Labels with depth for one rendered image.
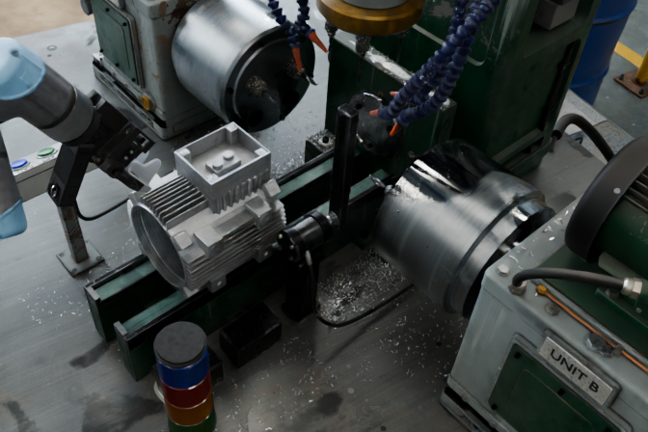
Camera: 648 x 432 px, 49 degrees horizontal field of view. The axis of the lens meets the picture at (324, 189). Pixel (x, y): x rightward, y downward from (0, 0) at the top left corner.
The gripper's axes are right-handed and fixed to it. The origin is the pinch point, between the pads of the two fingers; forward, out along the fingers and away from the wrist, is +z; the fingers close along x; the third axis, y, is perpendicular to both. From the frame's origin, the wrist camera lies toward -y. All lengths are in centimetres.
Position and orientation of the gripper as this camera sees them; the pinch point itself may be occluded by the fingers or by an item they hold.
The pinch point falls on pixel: (142, 187)
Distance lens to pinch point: 119.2
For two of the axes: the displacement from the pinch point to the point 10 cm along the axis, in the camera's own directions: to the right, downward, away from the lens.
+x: -6.6, -5.6, 5.1
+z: 3.3, 3.9, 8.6
